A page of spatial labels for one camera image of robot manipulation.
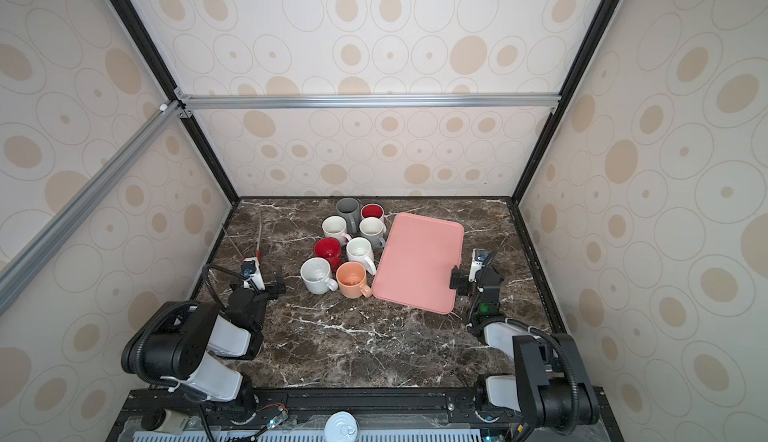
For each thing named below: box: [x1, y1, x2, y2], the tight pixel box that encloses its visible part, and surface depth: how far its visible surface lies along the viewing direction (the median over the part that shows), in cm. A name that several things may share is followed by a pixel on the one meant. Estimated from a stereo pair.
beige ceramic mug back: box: [336, 261, 372, 299], surface depth 92 cm
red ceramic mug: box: [314, 237, 343, 271], surface depth 99 cm
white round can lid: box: [324, 411, 359, 442], surface depth 67 cm
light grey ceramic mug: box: [359, 217, 387, 250], surface depth 101 cm
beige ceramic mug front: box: [300, 257, 338, 295], surface depth 93 cm
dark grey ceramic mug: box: [336, 197, 360, 234], surface depth 105 cm
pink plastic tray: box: [372, 212, 465, 315], surface depth 102 cm
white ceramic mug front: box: [360, 203, 385, 221], surface depth 108 cm
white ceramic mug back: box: [346, 237, 377, 275], surface depth 99 cm
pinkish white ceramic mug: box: [322, 215, 351, 245], surface depth 102 cm
